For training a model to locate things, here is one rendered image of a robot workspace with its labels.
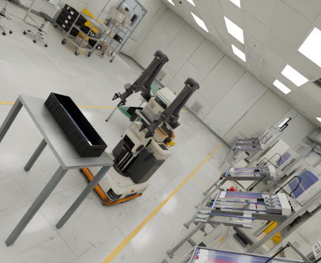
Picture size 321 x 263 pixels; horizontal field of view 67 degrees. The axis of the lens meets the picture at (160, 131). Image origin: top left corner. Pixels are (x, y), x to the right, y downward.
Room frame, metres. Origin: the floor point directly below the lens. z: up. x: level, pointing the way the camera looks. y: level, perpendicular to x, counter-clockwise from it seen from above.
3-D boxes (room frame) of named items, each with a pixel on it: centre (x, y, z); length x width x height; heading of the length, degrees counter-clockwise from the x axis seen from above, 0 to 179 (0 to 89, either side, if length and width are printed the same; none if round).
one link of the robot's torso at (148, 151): (2.45, 0.08, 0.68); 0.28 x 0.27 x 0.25; 66
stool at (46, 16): (5.02, 3.36, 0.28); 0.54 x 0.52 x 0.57; 100
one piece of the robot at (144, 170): (2.71, 0.03, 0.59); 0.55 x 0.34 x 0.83; 66
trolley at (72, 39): (6.55, 3.23, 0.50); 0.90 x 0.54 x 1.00; 2
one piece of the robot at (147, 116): (2.36, 0.18, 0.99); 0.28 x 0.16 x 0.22; 66
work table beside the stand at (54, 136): (1.60, 0.52, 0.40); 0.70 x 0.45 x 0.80; 66
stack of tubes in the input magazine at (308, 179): (2.55, -1.51, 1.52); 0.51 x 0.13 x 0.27; 167
